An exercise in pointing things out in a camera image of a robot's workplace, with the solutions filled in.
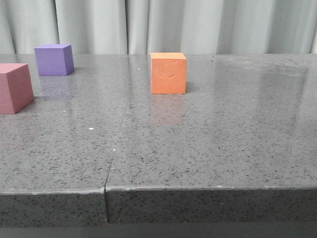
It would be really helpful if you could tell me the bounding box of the orange foam cube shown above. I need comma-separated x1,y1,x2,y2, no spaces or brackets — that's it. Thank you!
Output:
151,53,187,94

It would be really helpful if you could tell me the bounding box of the grey curtain backdrop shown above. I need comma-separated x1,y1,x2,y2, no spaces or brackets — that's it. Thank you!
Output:
0,0,317,55

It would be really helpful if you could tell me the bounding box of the purple foam cube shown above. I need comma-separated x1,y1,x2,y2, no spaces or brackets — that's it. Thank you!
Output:
34,44,74,76

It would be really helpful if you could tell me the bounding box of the pink foam cube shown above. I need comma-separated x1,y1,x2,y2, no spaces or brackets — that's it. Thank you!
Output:
0,63,34,115

